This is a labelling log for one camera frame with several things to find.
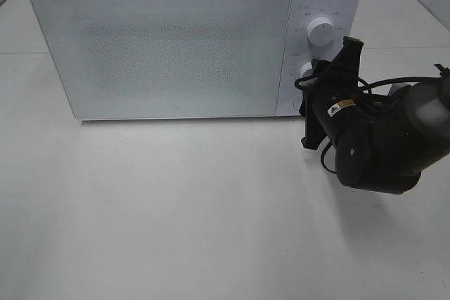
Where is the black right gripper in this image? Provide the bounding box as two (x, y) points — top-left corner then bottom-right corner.
(298, 36), (364, 150)

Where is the round microwave door button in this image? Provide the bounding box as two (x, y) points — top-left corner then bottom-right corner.
(292, 96), (303, 112)

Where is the white microwave knob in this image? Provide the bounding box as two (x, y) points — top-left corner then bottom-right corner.
(306, 15), (335, 47)
(300, 62), (314, 84)

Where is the white microwave door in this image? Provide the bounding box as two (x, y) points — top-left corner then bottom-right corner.
(30, 0), (290, 120)

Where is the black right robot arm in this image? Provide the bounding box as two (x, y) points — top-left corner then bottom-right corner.
(295, 37), (449, 195)

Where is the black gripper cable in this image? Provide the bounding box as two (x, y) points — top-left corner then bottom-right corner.
(293, 64), (447, 174)

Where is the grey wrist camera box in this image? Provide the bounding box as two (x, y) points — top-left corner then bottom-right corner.
(387, 83), (410, 96)

